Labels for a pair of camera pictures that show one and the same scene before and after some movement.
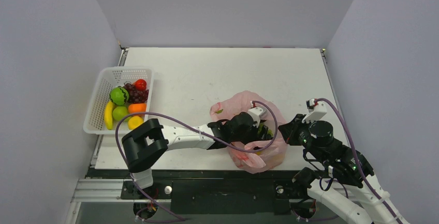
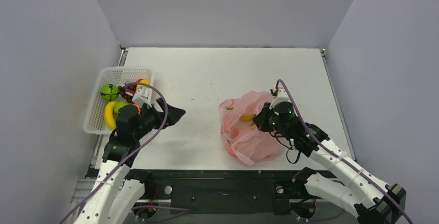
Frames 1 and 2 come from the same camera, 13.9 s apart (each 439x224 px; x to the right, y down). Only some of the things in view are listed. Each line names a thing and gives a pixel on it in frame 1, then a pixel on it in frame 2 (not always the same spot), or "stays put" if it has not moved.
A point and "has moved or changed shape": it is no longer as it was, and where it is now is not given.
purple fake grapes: [135, 96] stays put
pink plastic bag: [260, 156] has moved or changed shape
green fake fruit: [119, 95] to [109, 92]
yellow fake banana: [108, 119] stays put
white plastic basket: [108, 78] stays put
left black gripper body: [249, 136] to [150, 119]
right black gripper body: [293, 130] to [262, 120]
